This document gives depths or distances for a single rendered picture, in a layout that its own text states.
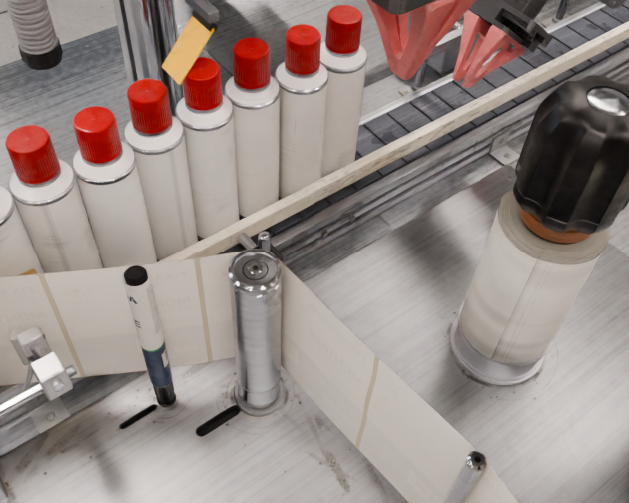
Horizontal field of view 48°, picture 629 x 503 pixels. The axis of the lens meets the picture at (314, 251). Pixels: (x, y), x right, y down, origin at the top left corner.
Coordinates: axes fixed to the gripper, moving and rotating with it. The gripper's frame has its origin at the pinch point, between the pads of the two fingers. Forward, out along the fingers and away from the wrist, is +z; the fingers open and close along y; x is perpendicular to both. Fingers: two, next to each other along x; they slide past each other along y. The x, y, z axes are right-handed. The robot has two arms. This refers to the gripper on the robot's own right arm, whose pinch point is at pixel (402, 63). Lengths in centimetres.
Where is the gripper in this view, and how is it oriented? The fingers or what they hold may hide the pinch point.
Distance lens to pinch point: 46.3
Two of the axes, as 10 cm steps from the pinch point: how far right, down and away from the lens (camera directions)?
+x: -6.2, -6.1, 4.9
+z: -0.3, 6.4, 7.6
